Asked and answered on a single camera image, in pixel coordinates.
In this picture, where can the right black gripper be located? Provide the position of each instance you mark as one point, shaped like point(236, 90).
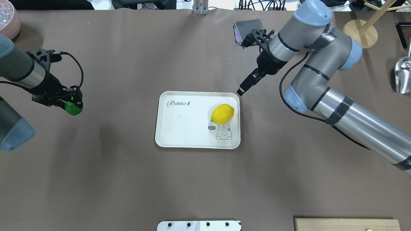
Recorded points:
point(269, 63)

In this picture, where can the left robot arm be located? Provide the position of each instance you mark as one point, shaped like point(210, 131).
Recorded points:
point(30, 72)

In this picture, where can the yellow lemon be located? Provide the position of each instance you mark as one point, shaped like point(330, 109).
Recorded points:
point(222, 114)

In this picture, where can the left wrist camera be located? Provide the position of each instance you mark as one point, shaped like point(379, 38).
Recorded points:
point(43, 56)

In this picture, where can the aluminium frame post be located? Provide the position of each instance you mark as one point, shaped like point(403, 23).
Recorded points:
point(200, 7)

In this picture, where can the green lime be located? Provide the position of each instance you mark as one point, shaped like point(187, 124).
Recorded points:
point(73, 108)

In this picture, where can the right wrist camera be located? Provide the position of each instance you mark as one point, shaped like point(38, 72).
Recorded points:
point(258, 37)

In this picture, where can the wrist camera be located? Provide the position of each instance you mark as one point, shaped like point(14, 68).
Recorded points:
point(258, 37)
point(43, 56)

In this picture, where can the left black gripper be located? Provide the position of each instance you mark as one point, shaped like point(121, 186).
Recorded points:
point(52, 85)

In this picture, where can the wooden cutting board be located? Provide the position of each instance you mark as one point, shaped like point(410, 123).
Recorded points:
point(329, 224)

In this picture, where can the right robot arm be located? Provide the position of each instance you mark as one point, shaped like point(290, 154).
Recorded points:
point(327, 76)

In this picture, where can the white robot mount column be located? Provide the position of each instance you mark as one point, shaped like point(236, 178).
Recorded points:
point(200, 225)

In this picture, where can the cream rabbit tray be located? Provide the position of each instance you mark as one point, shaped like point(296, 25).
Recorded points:
point(184, 120)

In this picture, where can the pink bowl of ice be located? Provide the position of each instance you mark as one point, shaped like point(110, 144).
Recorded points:
point(10, 23)

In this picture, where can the grey folded cloth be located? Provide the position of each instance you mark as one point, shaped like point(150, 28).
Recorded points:
point(243, 29)

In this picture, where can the wooden banana stand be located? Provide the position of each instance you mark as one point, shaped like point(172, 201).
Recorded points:
point(363, 32)

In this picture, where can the metal scoop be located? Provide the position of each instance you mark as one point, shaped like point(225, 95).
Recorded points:
point(403, 73)

